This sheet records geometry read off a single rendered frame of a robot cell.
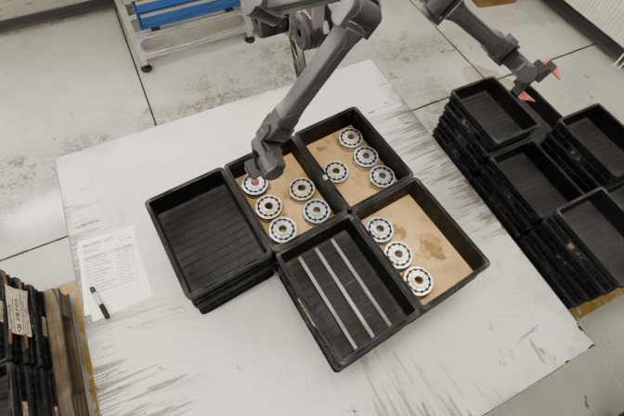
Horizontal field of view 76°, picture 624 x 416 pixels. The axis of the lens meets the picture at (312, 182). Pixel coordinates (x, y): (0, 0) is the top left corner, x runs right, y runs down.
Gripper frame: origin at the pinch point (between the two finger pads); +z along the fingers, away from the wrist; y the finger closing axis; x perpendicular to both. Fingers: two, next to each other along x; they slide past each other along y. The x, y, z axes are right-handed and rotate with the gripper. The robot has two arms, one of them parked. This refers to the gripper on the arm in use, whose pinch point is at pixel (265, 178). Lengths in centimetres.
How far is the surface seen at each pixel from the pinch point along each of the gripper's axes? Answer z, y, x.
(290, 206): 23.5, 7.5, -2.2
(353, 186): 23.6, 33.4, -6.4
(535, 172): 69, 145, -28
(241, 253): 23.3, -16.2, -10.1
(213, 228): 23.5, -21.3, 3.5
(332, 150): 23.9, 35.4, 12.0
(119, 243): 36, -55, 22
